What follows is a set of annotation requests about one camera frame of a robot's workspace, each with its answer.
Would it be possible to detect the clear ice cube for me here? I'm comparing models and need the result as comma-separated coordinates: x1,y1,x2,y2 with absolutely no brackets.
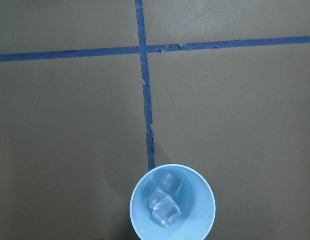
159,172,184,196
148,188,170,209
151,196,181,228

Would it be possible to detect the light blue plastic cup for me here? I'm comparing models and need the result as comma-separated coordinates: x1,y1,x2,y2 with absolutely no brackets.
130,164,216,240

